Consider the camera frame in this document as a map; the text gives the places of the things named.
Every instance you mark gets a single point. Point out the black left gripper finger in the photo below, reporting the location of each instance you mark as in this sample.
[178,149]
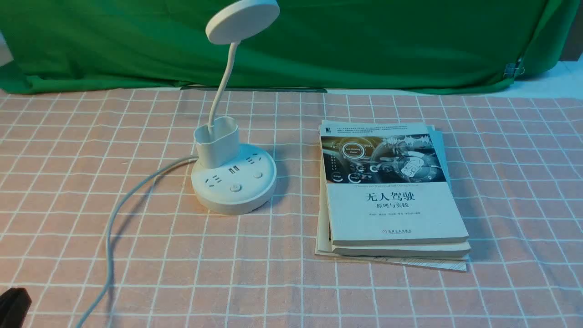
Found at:
[14,306]

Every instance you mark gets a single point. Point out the white desk lamp with sockets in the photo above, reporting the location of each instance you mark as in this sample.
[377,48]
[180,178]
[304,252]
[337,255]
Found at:
[230,177]

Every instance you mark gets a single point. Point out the pink checkered tablecloth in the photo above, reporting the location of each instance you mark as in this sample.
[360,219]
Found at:
[67,159]

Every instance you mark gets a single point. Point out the green backdrop cloth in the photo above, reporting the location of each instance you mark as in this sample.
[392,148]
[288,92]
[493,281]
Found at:
[441,47]

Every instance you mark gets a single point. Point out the bottom thin booklet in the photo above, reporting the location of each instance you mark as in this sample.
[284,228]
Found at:
[324,237]

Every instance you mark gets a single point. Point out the top book white cover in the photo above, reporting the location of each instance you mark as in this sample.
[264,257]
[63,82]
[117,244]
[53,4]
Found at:
[391,205]

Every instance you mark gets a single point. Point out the metal binder clip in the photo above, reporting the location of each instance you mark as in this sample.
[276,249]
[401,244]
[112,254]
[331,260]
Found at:
[513,70]

